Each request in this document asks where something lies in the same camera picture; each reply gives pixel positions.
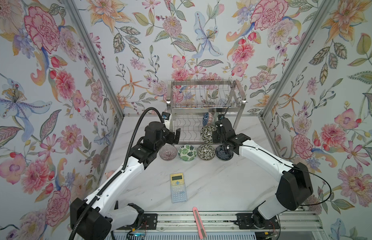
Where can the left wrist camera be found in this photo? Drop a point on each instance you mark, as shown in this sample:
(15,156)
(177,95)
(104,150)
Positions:
(167,120)

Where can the blue patterned ceramic bowl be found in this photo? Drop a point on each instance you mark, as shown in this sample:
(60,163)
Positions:
(208,119)

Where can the green leaf pattern bowl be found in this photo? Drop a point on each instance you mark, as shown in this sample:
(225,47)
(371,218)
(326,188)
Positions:
(187,153)

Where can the purple striped bowl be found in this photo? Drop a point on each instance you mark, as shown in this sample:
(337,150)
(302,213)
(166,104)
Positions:
(168,152)

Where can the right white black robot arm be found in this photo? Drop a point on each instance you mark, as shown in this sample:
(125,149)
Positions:
(295,185)

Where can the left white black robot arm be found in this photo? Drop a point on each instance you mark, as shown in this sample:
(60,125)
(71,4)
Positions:
(96,216)

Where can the steel two-tier dish rack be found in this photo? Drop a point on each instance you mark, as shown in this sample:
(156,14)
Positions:
(187,101)

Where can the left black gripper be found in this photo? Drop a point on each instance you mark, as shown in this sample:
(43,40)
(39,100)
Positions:
(171,134)

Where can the dark blue ceramic bowl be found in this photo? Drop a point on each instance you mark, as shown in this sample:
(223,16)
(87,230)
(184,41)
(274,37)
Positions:
(223,153)

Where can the yellow blue calculator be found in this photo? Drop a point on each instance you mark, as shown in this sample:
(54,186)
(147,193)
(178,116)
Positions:
(178,188)

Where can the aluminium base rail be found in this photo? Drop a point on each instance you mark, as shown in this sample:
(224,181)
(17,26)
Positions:
(225,221)

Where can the pink utility knife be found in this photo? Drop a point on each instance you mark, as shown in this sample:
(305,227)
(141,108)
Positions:
(201,229)

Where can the black white floral bowl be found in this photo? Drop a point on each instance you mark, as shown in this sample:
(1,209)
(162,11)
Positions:
(206,152)
(207,134)

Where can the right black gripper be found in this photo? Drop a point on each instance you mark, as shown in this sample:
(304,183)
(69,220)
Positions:
(214,135)

